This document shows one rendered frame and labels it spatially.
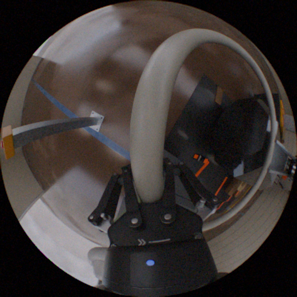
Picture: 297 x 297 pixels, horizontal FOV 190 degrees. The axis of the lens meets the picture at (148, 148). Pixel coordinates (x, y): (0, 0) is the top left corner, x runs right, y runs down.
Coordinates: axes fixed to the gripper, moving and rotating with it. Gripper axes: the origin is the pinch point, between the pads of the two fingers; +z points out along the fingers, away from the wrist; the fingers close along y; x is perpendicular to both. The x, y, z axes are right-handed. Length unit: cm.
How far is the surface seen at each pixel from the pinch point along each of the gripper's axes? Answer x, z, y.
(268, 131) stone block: -1, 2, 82
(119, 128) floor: 4, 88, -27
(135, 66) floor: 77, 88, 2
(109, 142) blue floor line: -10, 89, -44
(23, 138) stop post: 20, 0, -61
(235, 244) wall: -521, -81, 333
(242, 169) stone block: -30, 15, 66
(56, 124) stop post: 22, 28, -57
